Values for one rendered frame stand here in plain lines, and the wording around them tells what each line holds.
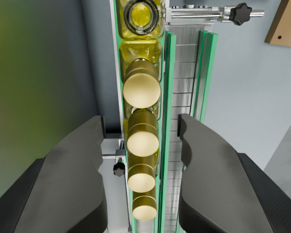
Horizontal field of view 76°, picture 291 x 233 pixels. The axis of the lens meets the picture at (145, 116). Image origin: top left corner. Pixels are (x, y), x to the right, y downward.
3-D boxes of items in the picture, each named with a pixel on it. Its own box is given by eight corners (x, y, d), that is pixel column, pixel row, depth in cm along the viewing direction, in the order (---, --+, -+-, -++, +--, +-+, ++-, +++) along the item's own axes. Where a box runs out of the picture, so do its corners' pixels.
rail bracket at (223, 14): (160, 5, 37) (169, 3, 26) (244, 4, 37) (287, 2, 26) (160, 22, 39) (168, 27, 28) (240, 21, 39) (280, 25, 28)
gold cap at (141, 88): (124, 60, 19) (119, 72, 15) (158, 59, 19) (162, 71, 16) (125, 92, 21) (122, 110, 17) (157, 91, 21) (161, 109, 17)
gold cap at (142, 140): (127, 110, 22) (124, 130, 18) (157, 109, 22) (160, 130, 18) (128, 134, 24) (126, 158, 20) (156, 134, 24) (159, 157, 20)
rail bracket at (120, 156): (103, 132, 53) (93, 166, 41) (127, 131, 53) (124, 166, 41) (105, 143, 55) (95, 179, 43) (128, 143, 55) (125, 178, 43)
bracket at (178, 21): (166, 5, 43) (170, 4, 37) (206, 5, 43) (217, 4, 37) (165, 23, 45) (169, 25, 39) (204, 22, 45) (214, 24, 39)
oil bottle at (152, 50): (127, 29, 39) (115, 45, 21) (153, 29, 40) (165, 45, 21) (128, 57, 42) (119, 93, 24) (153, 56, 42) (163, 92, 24)
